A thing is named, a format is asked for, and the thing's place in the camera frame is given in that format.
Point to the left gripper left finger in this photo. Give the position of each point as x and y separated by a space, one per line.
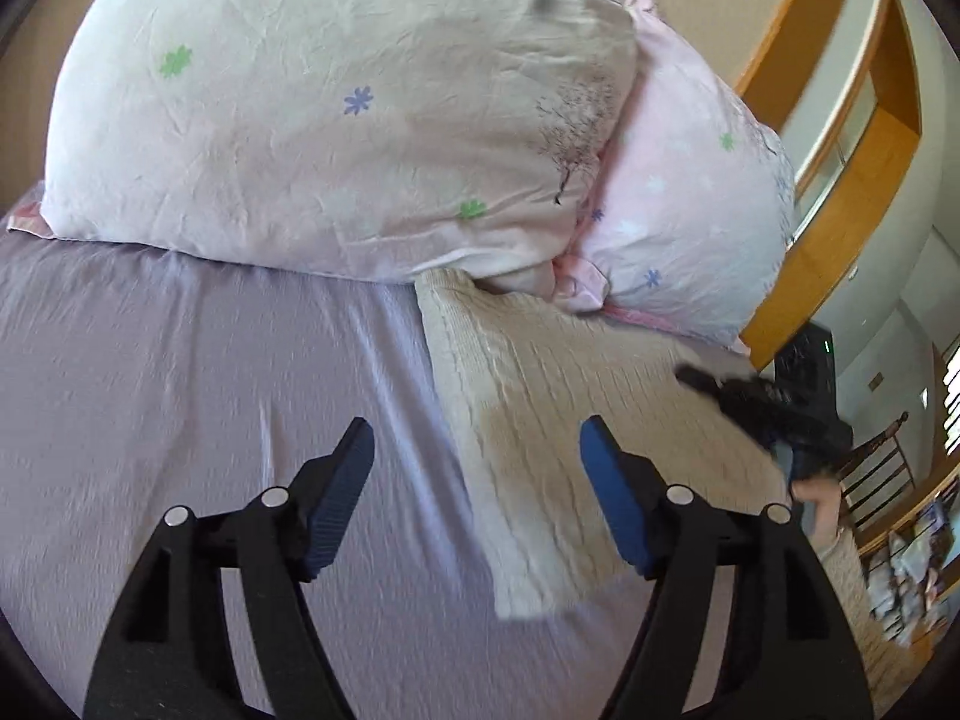
212 621

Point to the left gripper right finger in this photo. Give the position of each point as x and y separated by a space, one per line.
742 622

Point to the cream cable-knit sweater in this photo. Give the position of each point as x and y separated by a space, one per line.
516 378

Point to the person's right hand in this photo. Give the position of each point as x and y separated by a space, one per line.
823 495

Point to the dark wooden chair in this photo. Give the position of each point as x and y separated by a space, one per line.
875 476

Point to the person in fleece jacket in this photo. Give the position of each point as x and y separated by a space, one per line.
890 669

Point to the pink flower-print pillow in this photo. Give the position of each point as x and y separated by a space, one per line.
689 220

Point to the beige tree-print pillow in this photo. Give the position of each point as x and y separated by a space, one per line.
363 139

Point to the orange wooden door frame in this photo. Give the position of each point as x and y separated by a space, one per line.
838 79

